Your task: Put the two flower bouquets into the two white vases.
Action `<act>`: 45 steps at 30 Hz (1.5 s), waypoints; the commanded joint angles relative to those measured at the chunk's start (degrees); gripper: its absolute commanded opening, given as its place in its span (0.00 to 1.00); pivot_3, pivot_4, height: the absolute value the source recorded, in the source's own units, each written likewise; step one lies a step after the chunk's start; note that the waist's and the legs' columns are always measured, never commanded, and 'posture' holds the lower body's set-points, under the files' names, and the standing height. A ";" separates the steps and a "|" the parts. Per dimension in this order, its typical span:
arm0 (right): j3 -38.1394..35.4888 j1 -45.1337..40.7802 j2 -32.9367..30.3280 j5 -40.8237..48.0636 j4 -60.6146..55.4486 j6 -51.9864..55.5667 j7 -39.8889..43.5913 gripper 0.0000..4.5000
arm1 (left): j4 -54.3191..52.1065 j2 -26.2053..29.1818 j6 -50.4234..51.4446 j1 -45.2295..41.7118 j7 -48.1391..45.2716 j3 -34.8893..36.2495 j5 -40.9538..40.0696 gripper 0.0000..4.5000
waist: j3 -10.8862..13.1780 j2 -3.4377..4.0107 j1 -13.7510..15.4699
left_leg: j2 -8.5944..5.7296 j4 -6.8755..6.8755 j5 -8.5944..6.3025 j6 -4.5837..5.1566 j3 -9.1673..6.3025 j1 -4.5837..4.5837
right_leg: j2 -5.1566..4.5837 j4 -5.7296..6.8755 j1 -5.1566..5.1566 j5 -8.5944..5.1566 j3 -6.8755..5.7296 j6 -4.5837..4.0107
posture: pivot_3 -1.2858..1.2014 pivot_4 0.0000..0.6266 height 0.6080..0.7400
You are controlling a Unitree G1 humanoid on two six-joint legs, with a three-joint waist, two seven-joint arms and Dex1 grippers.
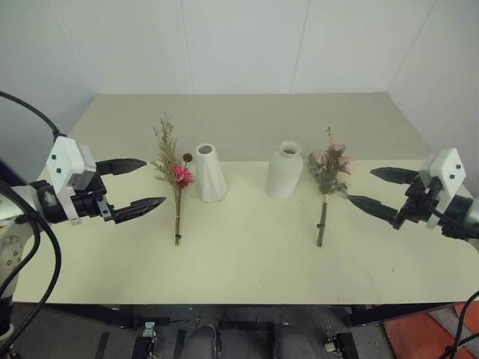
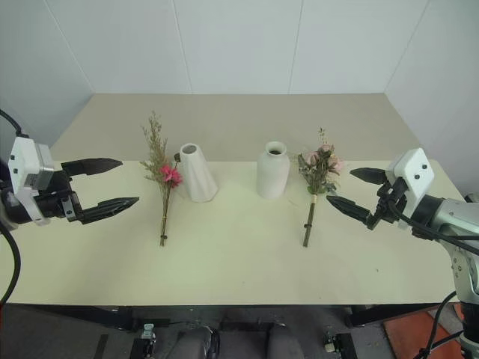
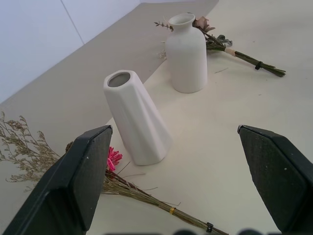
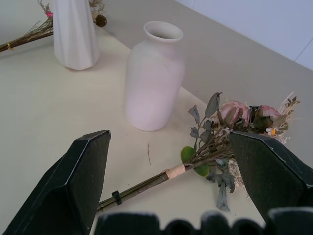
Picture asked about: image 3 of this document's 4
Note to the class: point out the white round bottle vase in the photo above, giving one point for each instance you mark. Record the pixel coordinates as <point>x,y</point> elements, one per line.
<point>187,56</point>

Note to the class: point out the loose dried stem piece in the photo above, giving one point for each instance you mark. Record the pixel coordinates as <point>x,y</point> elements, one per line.
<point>221,70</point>

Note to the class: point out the dried bouquet with pink flower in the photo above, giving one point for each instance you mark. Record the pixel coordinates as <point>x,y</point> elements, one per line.
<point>127,188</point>

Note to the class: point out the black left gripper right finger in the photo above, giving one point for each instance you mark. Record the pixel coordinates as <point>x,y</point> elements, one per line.
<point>276,176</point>

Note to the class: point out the dried bouquet with beige rose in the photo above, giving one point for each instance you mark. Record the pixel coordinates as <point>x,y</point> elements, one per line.
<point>234,52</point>

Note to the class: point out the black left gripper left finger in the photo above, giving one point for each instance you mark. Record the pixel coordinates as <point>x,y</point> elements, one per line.
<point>66,186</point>

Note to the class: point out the white faceted tapered vase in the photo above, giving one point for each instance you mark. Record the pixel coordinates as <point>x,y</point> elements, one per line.
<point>137,122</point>

